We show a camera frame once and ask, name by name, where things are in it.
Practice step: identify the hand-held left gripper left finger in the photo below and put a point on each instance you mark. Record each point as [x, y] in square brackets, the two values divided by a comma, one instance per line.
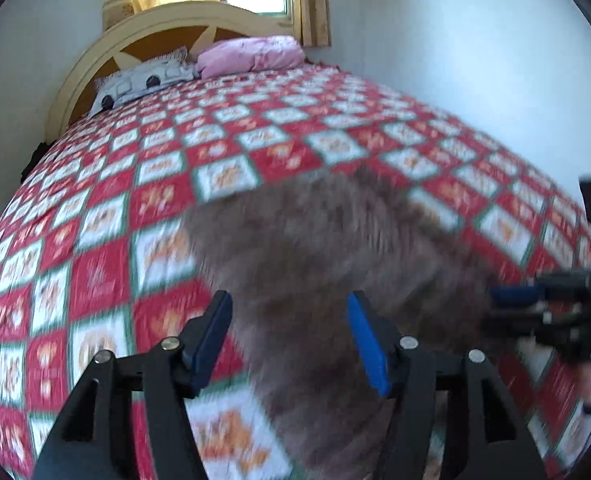
[210, 347]

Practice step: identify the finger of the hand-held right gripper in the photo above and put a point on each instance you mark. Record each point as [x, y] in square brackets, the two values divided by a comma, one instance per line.
[520, 322]
[515, 295]

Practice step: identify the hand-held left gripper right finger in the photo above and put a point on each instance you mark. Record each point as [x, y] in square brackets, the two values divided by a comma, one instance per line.
[370, 352]

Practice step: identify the brown knit sweater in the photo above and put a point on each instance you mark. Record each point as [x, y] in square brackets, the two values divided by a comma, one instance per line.
[315, 270]

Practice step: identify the red patterned bedspread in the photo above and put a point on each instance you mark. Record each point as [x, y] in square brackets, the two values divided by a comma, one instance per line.
[100, 240]

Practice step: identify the dark cloth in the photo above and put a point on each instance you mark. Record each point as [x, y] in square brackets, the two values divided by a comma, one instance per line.
[34, 160]

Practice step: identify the grey patterned pillow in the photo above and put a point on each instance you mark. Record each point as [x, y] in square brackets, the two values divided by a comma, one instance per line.
[140, 80]

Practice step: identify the pink pillow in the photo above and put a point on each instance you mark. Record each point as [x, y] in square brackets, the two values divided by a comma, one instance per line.
[250, 55]

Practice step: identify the cream wooden headboard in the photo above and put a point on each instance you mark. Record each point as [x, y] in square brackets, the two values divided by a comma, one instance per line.
[140, 27]

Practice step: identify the tan curtain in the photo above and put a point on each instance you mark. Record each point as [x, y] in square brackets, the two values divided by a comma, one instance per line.
[314, 5]

